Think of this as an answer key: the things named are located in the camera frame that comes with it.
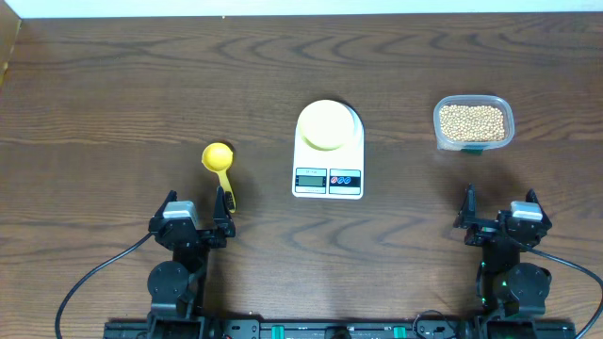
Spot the left black cable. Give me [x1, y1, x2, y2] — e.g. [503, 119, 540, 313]
[54, 232, 155, 339]

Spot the pale yellow plastic bowl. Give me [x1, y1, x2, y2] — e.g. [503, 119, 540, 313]
[297, 100, 355, 151]

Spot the right black cable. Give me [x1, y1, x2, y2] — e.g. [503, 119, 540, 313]
[517, 239, 603, 339]

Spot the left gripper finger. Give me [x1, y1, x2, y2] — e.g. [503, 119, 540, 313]
[153, 190, 177, 220]
[213, 186, 232, 227]

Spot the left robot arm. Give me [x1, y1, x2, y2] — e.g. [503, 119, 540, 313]
[147, 187, 236, 320]

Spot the clear plastic container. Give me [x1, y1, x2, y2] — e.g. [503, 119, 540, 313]
[433, 95, 515, 153]

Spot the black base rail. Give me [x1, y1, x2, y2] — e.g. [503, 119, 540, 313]
[103, 318, 576, 339]

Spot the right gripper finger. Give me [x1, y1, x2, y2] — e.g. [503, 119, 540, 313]
[454, 184, 476, 226]
[525, 188, 546, 218]

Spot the black cable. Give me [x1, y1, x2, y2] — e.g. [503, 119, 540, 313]
[517, 239, 603, 339]
[54, 232, 155, 339]

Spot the yellow measuring scoop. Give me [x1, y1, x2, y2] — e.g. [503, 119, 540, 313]
[202, 142, 236, 213]

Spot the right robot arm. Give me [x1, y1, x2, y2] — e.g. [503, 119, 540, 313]
[453, 185, 552, 319]

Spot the pile of soybeans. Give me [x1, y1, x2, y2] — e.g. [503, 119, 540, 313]
[439, 105, 505, 142]

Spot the white digital kitchen scale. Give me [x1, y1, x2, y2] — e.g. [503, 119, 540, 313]
[291, 102, 365, 200]

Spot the cardboard panel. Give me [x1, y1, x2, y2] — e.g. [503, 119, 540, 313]
[0, 0, 22, 84]

